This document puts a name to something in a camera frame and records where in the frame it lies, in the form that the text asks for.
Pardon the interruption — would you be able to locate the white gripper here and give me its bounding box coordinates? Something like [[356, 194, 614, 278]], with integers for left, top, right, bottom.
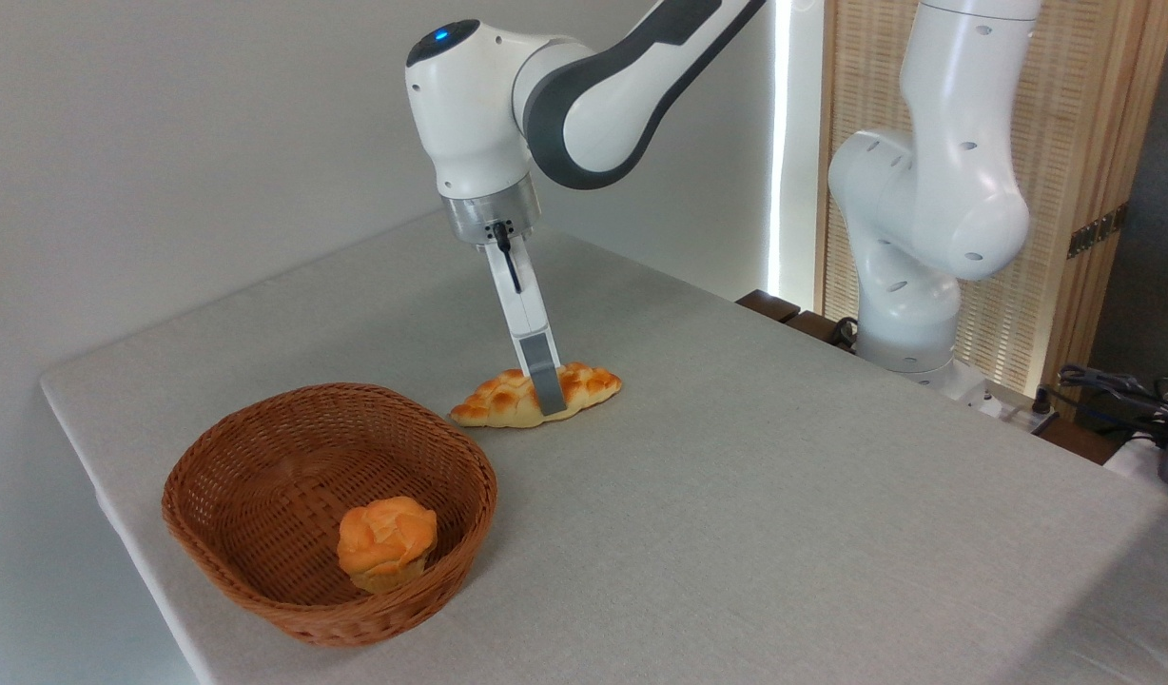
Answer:
[[483, 238, 570, 421]]

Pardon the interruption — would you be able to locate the braided golden bread loaf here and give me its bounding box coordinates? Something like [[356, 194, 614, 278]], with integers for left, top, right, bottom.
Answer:
[[449, 361, 624, 430]]

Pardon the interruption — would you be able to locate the orange muffin bread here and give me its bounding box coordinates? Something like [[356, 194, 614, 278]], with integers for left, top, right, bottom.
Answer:
[[336, 496, 439, 597]]

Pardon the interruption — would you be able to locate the brown wicker basket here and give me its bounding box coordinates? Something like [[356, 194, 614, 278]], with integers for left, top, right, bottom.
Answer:
[[161, 382, 498, 650]]

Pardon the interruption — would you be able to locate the dark wooden block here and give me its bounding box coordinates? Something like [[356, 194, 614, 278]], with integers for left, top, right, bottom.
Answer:
[[783, 309, 859, 355], [735, 289, 803, 325]]

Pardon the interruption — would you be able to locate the grey tablecloth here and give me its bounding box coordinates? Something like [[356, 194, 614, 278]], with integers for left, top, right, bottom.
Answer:
[[40, 211, 1168, 685]]

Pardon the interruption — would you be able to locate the dark metal hinge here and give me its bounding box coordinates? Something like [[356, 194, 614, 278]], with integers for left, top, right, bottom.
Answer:
[[1066, 202, 1130, 261]]

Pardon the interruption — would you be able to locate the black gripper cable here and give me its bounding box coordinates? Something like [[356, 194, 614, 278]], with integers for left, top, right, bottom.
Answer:
[[491, 220, 525, 295]]

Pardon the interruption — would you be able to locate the bundle of dark cables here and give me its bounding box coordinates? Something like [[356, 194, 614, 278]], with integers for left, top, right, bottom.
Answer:
[[1053, 363, 1168, 450]]

